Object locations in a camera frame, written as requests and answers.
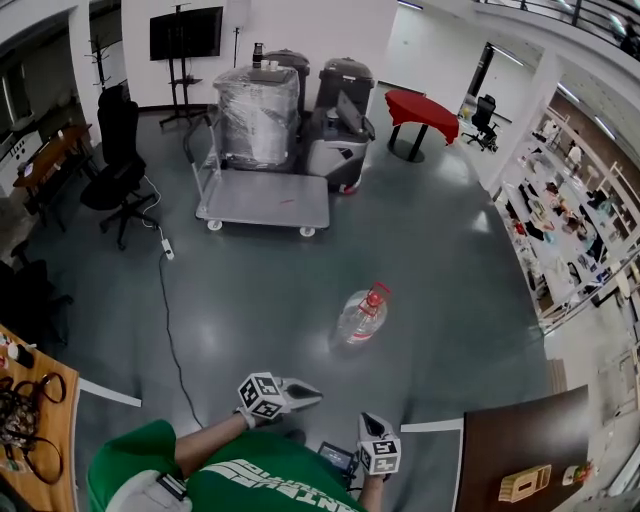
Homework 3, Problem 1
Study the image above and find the person's left forearm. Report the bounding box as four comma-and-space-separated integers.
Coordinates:
174, 412, 251, 479

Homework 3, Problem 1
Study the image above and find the black coat rack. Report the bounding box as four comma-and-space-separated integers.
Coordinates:
84, 33, 112, 94

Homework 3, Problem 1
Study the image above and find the dark brown table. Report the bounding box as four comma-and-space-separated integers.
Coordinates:
399, 384, 592, 512

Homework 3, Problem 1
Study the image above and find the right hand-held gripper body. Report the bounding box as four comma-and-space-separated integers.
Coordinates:
357, 434, 403, 476

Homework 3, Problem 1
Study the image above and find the small white cup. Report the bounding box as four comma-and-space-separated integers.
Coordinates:
562, 462, 596, 487

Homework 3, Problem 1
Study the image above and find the black office chair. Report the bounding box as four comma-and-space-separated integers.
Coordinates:
79, 84, 161, 251
462, 93, 501, 154
0, 239, 75, 351

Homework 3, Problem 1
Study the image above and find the green shirt person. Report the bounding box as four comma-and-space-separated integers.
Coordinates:
87, 418, 369, 512

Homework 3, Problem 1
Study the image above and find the round table red cloth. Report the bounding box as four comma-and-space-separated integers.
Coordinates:
383, 89, 460, 164

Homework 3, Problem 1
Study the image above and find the small wooden box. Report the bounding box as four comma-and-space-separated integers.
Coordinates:
498, 463, 553, 504

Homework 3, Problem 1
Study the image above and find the plastic-wrapped appliance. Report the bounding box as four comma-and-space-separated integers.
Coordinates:
212, 64, 302, 174

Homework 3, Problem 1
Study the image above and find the light wooden desk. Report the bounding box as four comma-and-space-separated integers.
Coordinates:
0, 322, 143, 512

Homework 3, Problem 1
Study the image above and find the grey floor scrubber machine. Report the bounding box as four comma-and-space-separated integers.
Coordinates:
304, 89, 377, 196

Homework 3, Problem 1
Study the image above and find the cluttered white shelving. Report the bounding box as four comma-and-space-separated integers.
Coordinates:
499, 104, 640, 332

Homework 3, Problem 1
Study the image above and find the small black monitor screen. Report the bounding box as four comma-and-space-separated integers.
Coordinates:
317, 441, 359, 476

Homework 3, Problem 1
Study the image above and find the person's right forearm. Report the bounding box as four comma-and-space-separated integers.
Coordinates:
357, 472, 392, 512

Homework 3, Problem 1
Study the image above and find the grey harness strap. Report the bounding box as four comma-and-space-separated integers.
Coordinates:
107, 468, 194, 512

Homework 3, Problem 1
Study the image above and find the black power cable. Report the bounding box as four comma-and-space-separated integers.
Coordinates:
157, 252, 207, 431

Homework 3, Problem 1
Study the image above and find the black balcony railing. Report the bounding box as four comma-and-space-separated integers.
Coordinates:
474, 0, 640, 41

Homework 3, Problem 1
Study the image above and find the grey platform trolley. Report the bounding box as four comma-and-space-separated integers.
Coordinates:
182, 112, 331, 239

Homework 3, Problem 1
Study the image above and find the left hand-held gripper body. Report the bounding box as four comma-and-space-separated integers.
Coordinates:
237, 371, 296, 420

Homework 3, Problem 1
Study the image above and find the thin white cable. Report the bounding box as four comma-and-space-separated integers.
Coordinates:
141, 174, 164, 242

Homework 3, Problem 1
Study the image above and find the black TV on stand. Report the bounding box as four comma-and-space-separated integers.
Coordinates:
148, 2, 225, 130

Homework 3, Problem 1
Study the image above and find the black bin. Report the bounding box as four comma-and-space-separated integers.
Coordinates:
262, 48, 311, 117
315, 57, 376, 117

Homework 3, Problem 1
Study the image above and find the clear water jug red cap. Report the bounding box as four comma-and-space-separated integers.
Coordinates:
335, 281, 394, 347

